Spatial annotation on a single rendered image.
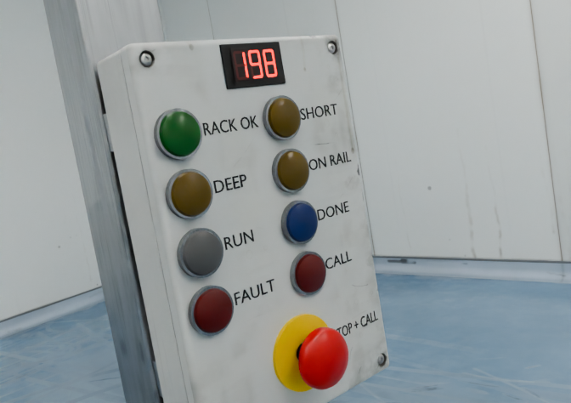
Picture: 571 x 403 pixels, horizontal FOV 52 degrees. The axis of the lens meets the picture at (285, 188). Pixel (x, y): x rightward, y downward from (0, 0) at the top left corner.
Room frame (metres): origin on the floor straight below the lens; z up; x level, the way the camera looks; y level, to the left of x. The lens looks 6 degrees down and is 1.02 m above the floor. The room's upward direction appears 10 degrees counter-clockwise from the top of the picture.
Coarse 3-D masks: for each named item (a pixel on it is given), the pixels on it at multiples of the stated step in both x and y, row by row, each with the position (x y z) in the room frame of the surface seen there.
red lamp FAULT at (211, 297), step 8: (216, 288) 0.35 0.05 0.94; (200, 296) 0.34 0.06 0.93; (208, 296) 0.34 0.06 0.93; (216, 296) 0.34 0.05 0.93; (224, 296) 0.35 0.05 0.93; (200, 304) 0.34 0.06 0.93; (208, 304) 0.34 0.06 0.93; (216, 304) 0.34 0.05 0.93; (224, 304) 0.35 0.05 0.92; (200, 312) 0.34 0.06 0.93; (208, 312) 0.34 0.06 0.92; (216, 312) 0.34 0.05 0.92; (224, 312) 0.35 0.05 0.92; (200, 320) 0.34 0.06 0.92; (208, 320) 0.34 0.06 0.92; (216, 320) 0.34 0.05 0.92; (224, 320) 0.35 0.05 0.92; (200, 328) 0.34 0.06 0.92; (208, 328) 0.34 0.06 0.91; (216, 328) 0.34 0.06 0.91
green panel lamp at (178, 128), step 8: (176, 112) 0.34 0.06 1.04; (184, 112) 0.35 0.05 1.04; (168, 120) 0.34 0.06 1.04; (176, 120) 0.34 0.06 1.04; (184, 120) 0.35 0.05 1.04; (192, 120) 0.35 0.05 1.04; (160, 128) 0.34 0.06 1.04; (168, 128) 0.34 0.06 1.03; (176, 128) 0.34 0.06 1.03; (184, 128) 0.34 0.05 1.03; (192, 128) 0.35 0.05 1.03; (160, 136) 0.34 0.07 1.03; (168, 136) 0.34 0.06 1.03; (176, 136) 0.34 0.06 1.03; (184, 136) 0.34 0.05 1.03; (192, 136) 0.35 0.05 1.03; (200, 136) 0.35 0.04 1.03; (168, 144) 0.34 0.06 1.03; (176, 144) 0.34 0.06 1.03; (184, 144) 0.34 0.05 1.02; (192, 144) 0.35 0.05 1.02; (176, 152) 0.34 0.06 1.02; (184, 152) 0.34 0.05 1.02
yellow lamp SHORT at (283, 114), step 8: (272, 104) 0.39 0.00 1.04; (280, 104) 0.39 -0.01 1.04; (288, 104) 0.40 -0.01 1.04; (272, 112) 0.39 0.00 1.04; (280, 112) 0.39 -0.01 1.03; (288, 112) 0.39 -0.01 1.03; (296, 112) 0.40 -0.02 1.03; (272, 120) 0.39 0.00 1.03; (280, 120) 0.39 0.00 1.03; (288, 120) 0.39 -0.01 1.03; (296, 120) 0.40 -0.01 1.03; (272, 128) 0.39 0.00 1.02; (280, 128) 0.39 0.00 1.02; (288, 128) 0.39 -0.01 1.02; (296, 128) 0.40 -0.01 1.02; (280, 136) 0.39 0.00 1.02; (288, 136) 0.40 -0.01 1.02
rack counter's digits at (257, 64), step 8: (256, 48) 0.39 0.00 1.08; (264, 48) 0.39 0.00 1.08; (272, 48) 0.40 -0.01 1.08; (232, 56) 0.38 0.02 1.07; (240, 56) 0.38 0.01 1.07; (248, 56) 0.39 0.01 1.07; (256, 56) 0.39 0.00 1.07; (264, 56) 0.39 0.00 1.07; (272, 56) 0.40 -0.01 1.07; (240, 64) 0.38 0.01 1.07; (248, 64) 0.38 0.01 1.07; (256, 64) 0.39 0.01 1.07; (264, 64) 0.39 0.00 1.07; (272, 64) 0.40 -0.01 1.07; (240, 72) 0.38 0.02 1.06; (248, 72) 0.38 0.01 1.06; (256, 72) 0.39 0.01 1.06; (264, 72) 0.39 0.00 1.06; (272, 72) 0.40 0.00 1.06; (240, 80) 0.38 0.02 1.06; (248, 80) 0.38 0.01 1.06
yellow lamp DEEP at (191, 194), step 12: (180, 180) 0.34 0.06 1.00; (192, 180) 0.34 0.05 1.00; (204, 180) 0.35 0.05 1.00; (180, 192) 0.34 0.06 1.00; (192, 192) 0.34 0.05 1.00; (204, 192) 0.35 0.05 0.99; (180, 204) 0.34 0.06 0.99; (192, 204) 0.34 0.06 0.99; (204, 204) 0.35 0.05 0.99; (192, 216) 0.34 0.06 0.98
